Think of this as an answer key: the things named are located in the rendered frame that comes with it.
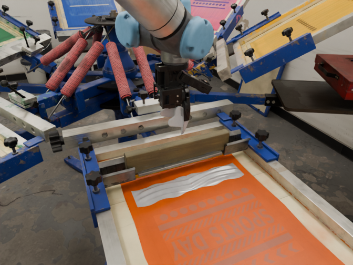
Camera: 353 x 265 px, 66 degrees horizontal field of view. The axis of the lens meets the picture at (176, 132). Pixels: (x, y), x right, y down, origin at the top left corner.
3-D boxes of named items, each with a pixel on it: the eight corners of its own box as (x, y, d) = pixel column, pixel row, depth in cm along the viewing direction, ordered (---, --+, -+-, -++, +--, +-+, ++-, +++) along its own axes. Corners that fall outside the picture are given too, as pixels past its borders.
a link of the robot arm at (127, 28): (141, 13, 50) (183, 9, 57) (109, 8, 57) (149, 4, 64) (144, 56, 55) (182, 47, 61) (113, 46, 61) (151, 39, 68)
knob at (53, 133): (71, 153, 94) (66, 134, 90) (53, 156, 92) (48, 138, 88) (69, 142, 100) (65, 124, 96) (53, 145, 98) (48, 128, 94)
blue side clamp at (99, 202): (113, 222, 73) (110, 203, 70) (94, 228, 72) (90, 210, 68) (95, 160, 97) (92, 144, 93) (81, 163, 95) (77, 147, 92)
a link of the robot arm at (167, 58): (182, 40, 73) (196, 47, 67) (182, 57, 76) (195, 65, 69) (156, 42, 71) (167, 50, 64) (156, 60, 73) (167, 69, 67)
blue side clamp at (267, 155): (276, 170, 92) (279, 154, 88) (263, 174, 90) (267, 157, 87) (228, 129, 116) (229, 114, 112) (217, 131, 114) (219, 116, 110)
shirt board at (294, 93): (345, 94, 165) (349, 82, 161) (379, 128, 131) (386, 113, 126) (132, 85, 178) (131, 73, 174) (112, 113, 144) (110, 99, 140)
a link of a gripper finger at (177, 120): (167, 136, 79) (164, 106, 76) (185, 132, 81) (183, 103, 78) (170, 140, 77) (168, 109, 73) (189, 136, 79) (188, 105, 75)
